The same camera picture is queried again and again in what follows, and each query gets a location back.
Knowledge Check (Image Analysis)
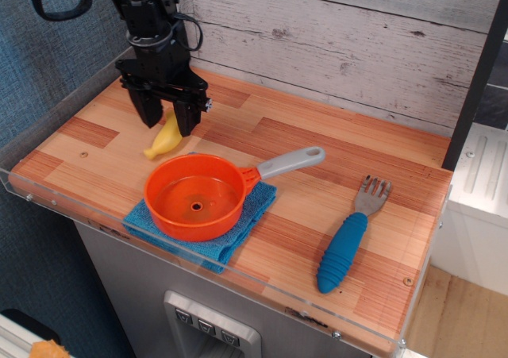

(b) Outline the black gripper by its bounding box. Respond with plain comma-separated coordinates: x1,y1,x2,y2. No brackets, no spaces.
115,36,212,137

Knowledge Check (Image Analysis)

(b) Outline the yellow toy banana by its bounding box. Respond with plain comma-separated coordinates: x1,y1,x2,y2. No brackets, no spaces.
144,111,183,160

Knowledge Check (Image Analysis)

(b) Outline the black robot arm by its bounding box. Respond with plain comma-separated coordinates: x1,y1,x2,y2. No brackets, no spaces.
112,0,211,137

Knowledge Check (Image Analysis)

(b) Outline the blue folded cloth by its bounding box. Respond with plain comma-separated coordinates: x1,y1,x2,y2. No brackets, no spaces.
122,182,277,274

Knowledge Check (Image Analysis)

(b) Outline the grey toy fridge cabinet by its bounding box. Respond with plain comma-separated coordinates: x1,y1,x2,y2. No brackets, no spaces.
73,219,374,358

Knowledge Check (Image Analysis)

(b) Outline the silver dispenser button panel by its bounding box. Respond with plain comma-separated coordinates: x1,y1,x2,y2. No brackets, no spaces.
164,291,263,357

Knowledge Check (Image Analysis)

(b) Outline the orange sponge item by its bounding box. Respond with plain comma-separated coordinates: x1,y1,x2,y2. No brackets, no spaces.
29,340,71,358

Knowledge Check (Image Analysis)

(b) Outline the white ribbed appliance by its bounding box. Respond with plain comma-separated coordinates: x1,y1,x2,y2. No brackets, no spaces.
430,124,507,294

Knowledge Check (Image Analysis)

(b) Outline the orange pot with grey handle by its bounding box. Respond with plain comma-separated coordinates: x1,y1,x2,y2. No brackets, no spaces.
144,146,325,242

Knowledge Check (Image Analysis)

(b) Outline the clear acrylic guard rail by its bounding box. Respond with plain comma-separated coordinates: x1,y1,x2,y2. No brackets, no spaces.
1,53,463,357

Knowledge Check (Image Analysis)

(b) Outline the fork with blue handle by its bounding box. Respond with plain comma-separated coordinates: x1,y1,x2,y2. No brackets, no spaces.
316,175,392,294

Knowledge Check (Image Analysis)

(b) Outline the black right upright post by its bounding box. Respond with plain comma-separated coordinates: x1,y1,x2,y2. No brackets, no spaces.
441,0,507,171

